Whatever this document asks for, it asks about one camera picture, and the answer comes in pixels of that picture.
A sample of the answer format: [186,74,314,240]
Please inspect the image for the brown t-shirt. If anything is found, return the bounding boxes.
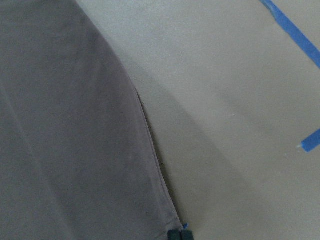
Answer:
[0,0,183,240]

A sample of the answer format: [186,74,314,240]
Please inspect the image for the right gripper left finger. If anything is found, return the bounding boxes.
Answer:
[167,230,181,240]

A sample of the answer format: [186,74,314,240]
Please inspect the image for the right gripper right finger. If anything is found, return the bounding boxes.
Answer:
[181,229,194,240]

